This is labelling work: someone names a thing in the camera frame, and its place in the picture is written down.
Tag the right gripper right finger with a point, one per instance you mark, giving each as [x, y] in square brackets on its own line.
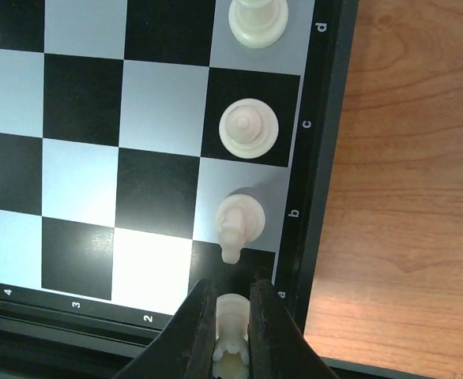
[277, 348]

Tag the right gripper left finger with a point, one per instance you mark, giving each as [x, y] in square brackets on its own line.
[184, 349]

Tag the white rook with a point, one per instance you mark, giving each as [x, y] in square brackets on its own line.
[231, 352]

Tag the white knight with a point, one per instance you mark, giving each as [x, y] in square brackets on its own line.
[239, 219]

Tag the white bishop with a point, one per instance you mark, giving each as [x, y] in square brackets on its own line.
[248, 128]

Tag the white queen piece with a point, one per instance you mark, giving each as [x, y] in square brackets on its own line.
[258, 24]

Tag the black white chessboard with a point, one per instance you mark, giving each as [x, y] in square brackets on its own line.
[112, 168]

